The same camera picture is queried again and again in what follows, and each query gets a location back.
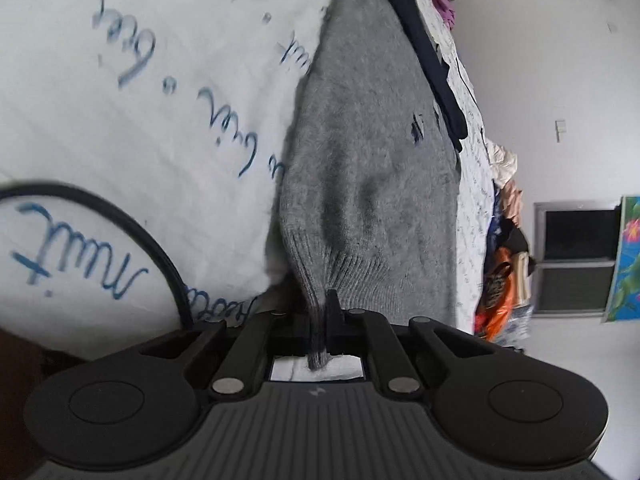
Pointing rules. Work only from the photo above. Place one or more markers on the blue cloth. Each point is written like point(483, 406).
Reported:
point(496, 220)

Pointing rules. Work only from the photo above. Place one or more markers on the grey sweater with navy sleeves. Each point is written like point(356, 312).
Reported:
point(365, 160)

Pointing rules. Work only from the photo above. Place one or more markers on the white quilt with script print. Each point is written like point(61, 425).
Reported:
point(150, 110)

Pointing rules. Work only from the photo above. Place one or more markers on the pink cloth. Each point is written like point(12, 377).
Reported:
point(512, 201)

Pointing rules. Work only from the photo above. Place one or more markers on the cream jacket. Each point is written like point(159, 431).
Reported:
point(502, 160)

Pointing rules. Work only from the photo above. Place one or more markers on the floral wall poster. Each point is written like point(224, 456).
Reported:
point(627, 260)

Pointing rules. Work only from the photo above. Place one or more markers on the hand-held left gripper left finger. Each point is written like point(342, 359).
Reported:
point(289, 340)

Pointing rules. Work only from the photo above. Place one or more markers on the purple cloth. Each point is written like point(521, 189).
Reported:
point(444, 2)

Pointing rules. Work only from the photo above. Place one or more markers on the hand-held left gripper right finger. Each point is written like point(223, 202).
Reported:
point(345, 335)

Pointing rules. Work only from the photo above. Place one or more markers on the grey framed window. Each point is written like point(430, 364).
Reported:
point(577, 260)

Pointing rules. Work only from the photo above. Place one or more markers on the white wall switch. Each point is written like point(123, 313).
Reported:
point(561, 130)

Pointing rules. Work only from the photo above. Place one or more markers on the black cloth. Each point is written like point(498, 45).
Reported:
point(517, 242)

